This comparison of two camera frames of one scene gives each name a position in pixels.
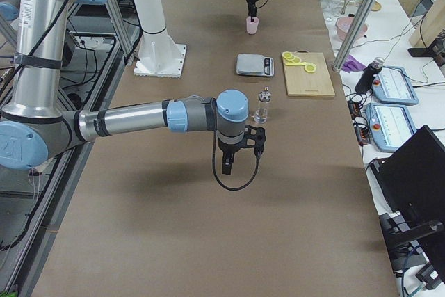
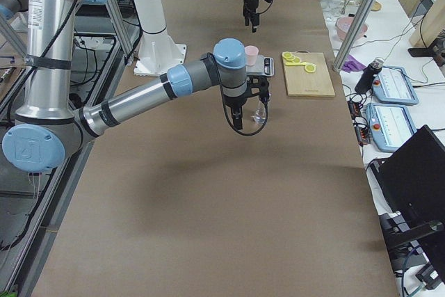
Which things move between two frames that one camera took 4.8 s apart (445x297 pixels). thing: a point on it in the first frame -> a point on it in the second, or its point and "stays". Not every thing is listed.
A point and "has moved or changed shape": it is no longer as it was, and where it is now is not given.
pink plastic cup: [252, 26] has moved or changed shape
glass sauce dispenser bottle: [261, 114] stays
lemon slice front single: [310, 67] stays
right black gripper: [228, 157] -> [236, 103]
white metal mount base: [158, 55] stays
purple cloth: [352, 65] stays
